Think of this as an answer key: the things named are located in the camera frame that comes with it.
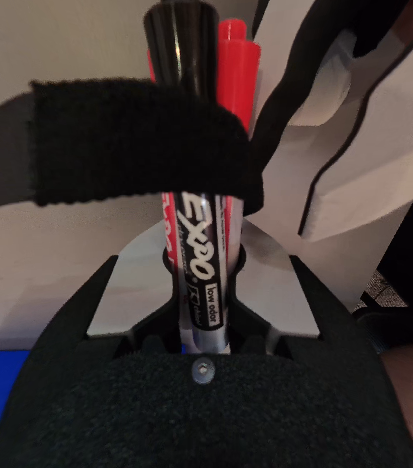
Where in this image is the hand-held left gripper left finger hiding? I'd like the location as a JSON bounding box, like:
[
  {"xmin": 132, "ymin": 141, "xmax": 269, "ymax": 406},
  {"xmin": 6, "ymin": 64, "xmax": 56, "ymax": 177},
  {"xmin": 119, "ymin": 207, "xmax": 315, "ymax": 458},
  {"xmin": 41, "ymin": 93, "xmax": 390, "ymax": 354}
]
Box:
[{"xmin": 86, "ymin": 221, "xmax": 178, "ymax": 338}]

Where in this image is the black hook-and-loop strap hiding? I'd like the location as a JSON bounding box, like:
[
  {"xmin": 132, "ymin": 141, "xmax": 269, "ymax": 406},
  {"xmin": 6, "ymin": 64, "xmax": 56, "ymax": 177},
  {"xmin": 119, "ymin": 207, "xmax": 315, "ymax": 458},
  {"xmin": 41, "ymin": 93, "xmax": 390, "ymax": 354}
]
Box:
[{"xmin": 28, "ymin": 77, "xmax": 265, "ymax": 217}]

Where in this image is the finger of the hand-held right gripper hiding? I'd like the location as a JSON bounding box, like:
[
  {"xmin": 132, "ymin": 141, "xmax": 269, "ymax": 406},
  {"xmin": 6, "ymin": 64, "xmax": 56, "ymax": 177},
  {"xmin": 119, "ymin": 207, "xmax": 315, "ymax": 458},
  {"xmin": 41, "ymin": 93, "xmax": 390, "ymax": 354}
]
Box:
[
  {"xmin": 250, "ymin": 0, "xmax": 353, "ymax": 174},
  {"xmin": 298, "ymin": 24, "xmax": 413, "ymax": 244}
]

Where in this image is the black marker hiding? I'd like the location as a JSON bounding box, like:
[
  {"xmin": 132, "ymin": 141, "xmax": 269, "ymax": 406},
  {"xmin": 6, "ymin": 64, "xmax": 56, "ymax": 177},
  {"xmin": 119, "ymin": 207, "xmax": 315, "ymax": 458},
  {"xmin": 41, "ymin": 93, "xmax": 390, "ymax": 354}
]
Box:
[{"xmin": 144, "ymin": 0, "xmax": 230, "ymax": 356}]

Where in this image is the grey-blue cushion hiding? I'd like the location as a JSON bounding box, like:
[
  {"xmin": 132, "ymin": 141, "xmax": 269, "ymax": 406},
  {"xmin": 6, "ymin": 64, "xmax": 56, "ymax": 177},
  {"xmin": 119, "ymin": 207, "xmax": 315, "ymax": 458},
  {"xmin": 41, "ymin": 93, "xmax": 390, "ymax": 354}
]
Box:
[{"xmin": 353, "ymin": 306, "xmax": 413, "ymax": 356}]

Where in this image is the red marker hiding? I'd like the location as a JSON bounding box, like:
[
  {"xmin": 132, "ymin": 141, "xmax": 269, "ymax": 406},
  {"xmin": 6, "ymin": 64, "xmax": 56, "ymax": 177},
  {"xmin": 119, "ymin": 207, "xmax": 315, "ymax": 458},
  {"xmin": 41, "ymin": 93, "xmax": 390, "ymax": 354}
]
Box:
[{"xmin": 217, "ymin": 20, "xmax": 262, "ymax": 256}]

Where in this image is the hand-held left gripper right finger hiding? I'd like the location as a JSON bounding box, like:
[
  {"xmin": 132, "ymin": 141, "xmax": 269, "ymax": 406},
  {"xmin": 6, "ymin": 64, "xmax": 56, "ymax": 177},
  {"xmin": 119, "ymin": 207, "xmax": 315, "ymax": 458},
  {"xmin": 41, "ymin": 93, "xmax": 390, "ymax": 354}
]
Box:
[{"xmin": 228, "ymin": 219, "xmax": 320, "ymax": 338}]

